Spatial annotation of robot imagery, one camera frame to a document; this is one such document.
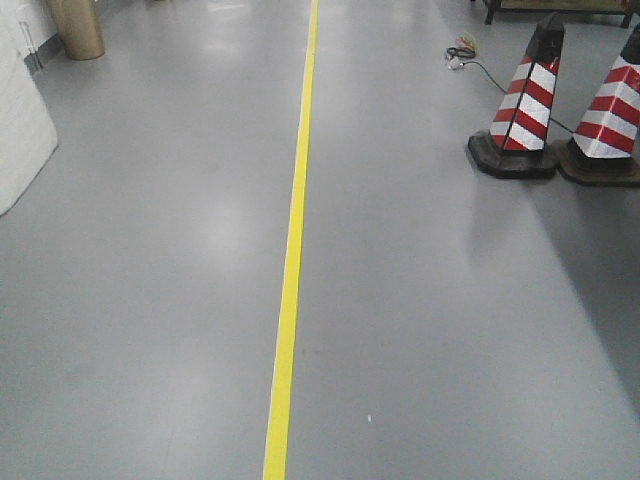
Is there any white foam slab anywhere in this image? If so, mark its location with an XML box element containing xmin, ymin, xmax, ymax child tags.
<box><xmin>1</xmin><ymin>8</ymin><xmax>58</xmax><ymax>214</ymax></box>

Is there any brown cardboard drum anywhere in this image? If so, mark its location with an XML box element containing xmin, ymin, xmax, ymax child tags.
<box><xmin>48</xmin><ymin>0</ymin><xmax>105</xmax><ymax>61</ymax></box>

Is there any left red white traffic cone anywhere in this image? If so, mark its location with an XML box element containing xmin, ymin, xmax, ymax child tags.
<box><xmin>468</xmin><ymin>13</ymin><xmax>565</xmax><ymax>179</ymax></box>

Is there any yellow floor tape line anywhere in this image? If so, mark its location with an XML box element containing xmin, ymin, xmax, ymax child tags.
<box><xmin>262</xmin><ymin>1</ymin><xmax>319</xmax><ymax>479</ymax></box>

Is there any right red white traffic cone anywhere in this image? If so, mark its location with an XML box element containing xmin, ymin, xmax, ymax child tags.
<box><xmin>551</xmin><ymin>27</ymin><xmax>639</xmax><ymax>187</ymax></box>

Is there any black floor cable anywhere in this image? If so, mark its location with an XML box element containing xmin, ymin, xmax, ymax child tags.
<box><xmin>445</xmin><ymin>30</ymin><xmax>576</xmax><ymax>134</ymax></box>

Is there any red white traffic cone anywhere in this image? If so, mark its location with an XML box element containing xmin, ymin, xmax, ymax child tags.
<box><xmin>551</xmin><ymin>27</ymin><xmax>639</xmax><ymax>187</ymax></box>
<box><xmin>468</xmin><ymin>13</ymin><xmax>565</xmax><ymax>179</ymax></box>

